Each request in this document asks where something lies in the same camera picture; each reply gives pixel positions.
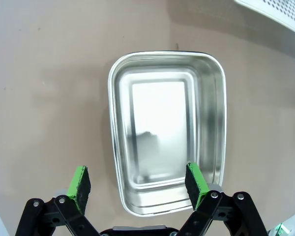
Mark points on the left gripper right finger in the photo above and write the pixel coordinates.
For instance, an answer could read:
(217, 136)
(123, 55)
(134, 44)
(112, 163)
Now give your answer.
(199, 186)

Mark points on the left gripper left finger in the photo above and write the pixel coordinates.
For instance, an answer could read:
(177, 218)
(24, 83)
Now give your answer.
(76, 182)

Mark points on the perforated steel baking tray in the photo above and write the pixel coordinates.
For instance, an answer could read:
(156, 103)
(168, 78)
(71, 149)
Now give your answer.
(285, 12)

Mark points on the rectangular stainless steel container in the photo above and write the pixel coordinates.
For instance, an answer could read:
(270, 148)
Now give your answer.
(159, 118)

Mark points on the green and white object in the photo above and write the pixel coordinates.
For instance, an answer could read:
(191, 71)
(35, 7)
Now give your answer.
(281, 227)

